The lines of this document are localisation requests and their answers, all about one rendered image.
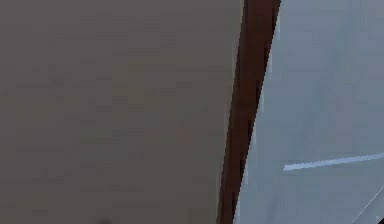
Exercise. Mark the blue-grey room door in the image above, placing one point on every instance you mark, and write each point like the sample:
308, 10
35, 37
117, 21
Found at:
320, 100

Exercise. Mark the dark brown door frame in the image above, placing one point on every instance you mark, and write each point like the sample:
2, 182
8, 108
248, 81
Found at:
248, 100

